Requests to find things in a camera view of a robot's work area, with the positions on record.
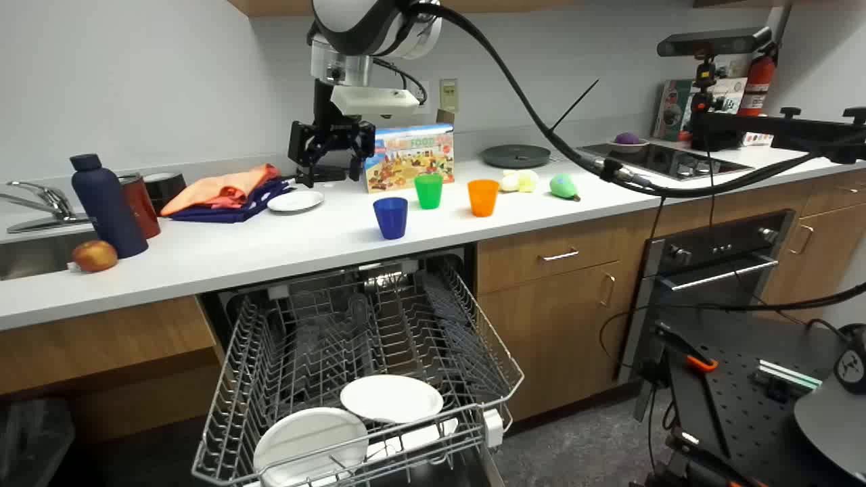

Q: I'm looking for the dark blue cloth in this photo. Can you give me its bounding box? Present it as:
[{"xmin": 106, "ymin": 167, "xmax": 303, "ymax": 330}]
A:
[{"xmin": 170, "ymin": 175, "xmax": 296, "ymax": 225}]

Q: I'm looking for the picture book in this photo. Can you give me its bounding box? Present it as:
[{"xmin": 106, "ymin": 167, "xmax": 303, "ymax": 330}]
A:
[{"xmin": 651, "ymin": 79, "xmax": 698, "ymax": 143}]

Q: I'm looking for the small white plate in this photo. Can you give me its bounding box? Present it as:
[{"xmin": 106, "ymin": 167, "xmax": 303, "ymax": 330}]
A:
[{"xmin": 265, "ymin": 188, "xmax": 326, "ymax": 216}]

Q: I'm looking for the green toy pear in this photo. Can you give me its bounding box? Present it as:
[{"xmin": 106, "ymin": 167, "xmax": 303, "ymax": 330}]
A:
[{"xmin": 547, "ymin": 170, "xmax": 583, "ymax": 202}]

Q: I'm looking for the wooden drawer cabinet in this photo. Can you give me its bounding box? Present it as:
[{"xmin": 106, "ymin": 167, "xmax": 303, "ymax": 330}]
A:
[{"xmin": 475, "ymin": 170, "xmax": 866, "ymax": 428}]

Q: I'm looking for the orange clamp handle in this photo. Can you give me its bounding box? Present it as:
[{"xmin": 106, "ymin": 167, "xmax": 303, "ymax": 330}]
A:
[{"xmin": 682, "ymin": 353, "xmax": 723, "ymax": 376}]

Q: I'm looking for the red fire extinguisher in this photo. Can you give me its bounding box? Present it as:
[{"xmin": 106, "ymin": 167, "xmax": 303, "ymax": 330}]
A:
[{"xmin": 739, "ymin": 39, "xmax": 781, "ymax": 120}]

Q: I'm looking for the steel sink basin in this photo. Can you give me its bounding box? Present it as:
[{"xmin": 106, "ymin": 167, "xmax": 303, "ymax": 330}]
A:
[{"xmin": 0, "ymin": 228, "xmax": 99, "ymax": 282}]

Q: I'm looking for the orange plastic cup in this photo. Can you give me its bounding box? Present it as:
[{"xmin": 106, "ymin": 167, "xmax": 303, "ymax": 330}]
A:
[{"xmin": 467, "ymin": 175, "xmax": 505, "ymax": 219}]

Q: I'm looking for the black stereo camera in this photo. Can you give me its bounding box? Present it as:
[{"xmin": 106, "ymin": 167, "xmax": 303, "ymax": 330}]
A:
[{"xmin": 656, "ymin": 25, "xmax": 778, "ymax": 59}]

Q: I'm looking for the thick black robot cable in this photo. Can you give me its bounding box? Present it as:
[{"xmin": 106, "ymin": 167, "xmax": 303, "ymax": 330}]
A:
[{"xmin": 396, "ymin": 0, "xmax": 866, "ymax": 202}]

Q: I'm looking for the blue plastic cup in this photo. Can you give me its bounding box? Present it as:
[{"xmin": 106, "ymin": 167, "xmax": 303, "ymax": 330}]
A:
[{"xmin": 372, "ymin": 196, "xmax": 413, "ymax": 240}]

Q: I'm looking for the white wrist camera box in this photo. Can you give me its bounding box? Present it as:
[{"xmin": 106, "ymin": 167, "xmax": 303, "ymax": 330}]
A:
[{"xmin": 330, "ymin": 85, "xmax": 422, "ymax": 121}]

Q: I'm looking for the wooden sink cabinet front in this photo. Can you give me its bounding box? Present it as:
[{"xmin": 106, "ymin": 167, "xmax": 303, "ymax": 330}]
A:
[{"xmin": 0, "ymin": 294, "xmax": 225, "ymax": 445}]

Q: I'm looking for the green plastic cup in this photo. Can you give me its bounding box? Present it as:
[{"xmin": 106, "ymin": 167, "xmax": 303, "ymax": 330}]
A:
[{"xmin": 413, "ymin": 170, "xmax": 448, "ymax": 212}]

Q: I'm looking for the orange cloth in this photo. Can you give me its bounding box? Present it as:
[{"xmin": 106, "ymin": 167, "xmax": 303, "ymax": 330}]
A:
[{"xmin": 160, "ymin": 162, "xmax": 283, "ymax": 219}]

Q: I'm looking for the white round plate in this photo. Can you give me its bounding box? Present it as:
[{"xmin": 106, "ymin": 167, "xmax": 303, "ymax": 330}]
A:
[
  {"xmin": 252, "ymin": 407, "xmax": 372, "ymax": 487},
  {"xmin": 340, "ymin": 374, "xmax": 448, "ymax": 428}
]

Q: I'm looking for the black built-in oven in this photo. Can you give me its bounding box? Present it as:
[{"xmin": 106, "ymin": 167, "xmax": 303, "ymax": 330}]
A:
[{"xmin": 617, "ymin": 208, "xmax": 796, "ymax": 386}]

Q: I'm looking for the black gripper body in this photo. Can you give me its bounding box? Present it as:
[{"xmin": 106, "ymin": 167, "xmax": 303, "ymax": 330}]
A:
[{"xmin": 308, "ymin": 114, "xmax": 360, "ymax": 167}]

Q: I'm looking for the black perforated cart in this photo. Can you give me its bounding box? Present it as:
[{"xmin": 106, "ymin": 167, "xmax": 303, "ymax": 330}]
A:
[{"xmin": 647, "ymin": 305, "xmax": 866, "ymax": 487}]

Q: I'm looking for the red metal tumbler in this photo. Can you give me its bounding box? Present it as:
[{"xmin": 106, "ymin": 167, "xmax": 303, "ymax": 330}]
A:
[{"xmin": 120, "ymin": 173, "xmax": 164, "ymax": 240}]

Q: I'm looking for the grey round disc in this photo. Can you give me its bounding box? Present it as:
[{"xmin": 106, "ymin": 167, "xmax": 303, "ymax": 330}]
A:
[{"xmin": 790, "ymin": 374, "xmax": 866, "ymax": 485}]

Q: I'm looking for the red yellow apple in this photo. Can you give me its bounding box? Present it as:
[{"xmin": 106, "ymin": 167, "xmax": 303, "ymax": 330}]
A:
[{"xmin": 72, "ymin": 239, "xmax": 122, "ymax": 277}]

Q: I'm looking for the chrome sink faucet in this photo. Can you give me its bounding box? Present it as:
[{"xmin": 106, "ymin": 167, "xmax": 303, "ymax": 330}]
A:
[{"xmin": 0, "ymin": 175, "xmax": 93, "ymax": 235}]

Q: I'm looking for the black trash bin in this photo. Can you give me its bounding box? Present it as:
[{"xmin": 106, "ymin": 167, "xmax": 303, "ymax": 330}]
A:
[{"xmin": 0, "ymin": 396, "xmax": 76, "ymax": 487}]

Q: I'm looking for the navy water bottle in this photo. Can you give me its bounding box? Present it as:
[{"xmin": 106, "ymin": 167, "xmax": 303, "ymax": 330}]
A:
[{"xmin": 68, "ymin": 152, "xmax": 153, "ymax": 261}]

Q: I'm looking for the beige wall outlet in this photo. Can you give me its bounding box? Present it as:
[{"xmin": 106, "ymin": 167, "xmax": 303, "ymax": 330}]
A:
[{"xmin": 437, "ymin": 77, "xmax": 460, "ymax": 128}]

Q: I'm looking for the black clamp bar mount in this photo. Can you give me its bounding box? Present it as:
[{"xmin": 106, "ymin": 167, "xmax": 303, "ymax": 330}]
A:
[{"xmin": 689, "ymin": 106, "xmax": 866, "ymax": 167}]

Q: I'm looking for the wire dishwasher rack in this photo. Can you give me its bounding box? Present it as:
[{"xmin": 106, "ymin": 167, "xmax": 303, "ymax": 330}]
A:
[{"xmin": 189, "ymin": 254, "xmax": 529, "ymax": 487}]

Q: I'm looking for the black round container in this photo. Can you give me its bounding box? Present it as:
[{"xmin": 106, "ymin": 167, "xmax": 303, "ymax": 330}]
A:
[{"xmin": 142, "ymin": 170, "xmax": 189, "ymax": 215}]

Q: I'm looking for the colourful toy food box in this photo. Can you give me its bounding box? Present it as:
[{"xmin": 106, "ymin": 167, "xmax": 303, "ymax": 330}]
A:
[{"xmin": 363, "ymin": 121, "xmax": 459, "ymax": 196}]

